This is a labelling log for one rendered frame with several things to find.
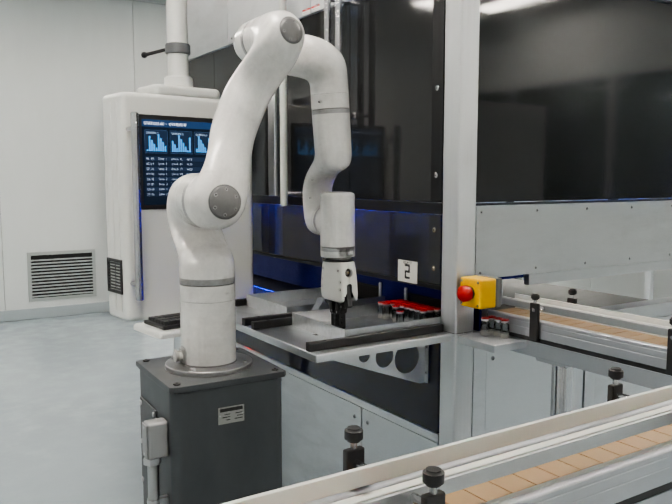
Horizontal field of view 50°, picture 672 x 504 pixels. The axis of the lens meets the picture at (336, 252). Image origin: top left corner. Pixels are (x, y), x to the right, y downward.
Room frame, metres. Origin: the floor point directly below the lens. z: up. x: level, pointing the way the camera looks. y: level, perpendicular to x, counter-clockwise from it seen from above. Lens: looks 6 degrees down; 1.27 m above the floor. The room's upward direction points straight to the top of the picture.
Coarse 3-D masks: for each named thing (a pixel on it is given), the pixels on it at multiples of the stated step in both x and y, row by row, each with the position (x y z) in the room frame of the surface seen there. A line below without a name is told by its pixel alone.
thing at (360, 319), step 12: (300, 312) 1.89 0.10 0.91; (312, 312) 1.91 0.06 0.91; (324, 312) 1.93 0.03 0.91; (348, 312) 1.97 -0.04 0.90; (360, 312) 1.99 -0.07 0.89; (372, 312) 2.02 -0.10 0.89; (300, 324) 1.84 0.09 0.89; (312, 324) 1.79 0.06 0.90; (324, 324) 1.74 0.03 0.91; (348, 324) 1.88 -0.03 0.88; (360, 324) 1.88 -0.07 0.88; (372, 324) 1.88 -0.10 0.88; (384, 324) 1.72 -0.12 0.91; (396, 324) 1.74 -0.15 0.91; (408, 324) 1.76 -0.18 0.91; (420, 324) 1.78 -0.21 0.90; (324, 336) 1.74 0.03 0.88; (336, 336) 1.69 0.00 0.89
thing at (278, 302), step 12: (312, 288) 2.31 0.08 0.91; (252, 300) 2.15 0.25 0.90; (264, 300) 2.08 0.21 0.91; (276, 300) 2.23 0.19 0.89; (288, 300) 2.26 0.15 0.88; (300, 300) 2.26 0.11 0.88; (312, 300) 2.26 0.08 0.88; (324, 300) 2.26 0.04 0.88; (360, 300) 2.10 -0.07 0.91; (372, 300) 2.12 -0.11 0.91; (384, 300) 2.15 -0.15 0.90; (276, 312) 2.02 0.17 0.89; (288, 312) 1.97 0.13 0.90
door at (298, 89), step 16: (320, 16) 2.33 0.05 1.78; (304, 32) 2.41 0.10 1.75; (320, 32) 2.33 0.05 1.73; (288, 80) 2.51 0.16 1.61; (304, 80) 2.41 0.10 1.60; (288, 96) 2.51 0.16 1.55; (304, 96) 2.41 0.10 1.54; (288, 112) 2.51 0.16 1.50; (304, 112) 2.41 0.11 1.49; (288, 128) 2.51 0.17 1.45; (304, 128) 2.41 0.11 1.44; (288, 144) 2.51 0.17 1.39; (304, 144) 2.41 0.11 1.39; (288, 160) 2.51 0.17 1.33; (304, 160) 2.41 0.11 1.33; (288, 176) 2.51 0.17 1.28; (304, 176) 2.42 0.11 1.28; (336, 176) 2.25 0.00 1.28
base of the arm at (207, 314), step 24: (192, 288) 1.49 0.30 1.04; (216, 288) 1.49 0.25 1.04; (192, 312) 1.49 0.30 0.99; (216, 312) 1.49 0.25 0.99; (192, 336) 1.49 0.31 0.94; (216, 336) 1.49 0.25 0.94; (168, 360) 1.55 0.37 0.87; (192, 360) 1.49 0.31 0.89; (216, 360) 1.49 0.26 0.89; (240, 360) 1.55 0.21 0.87
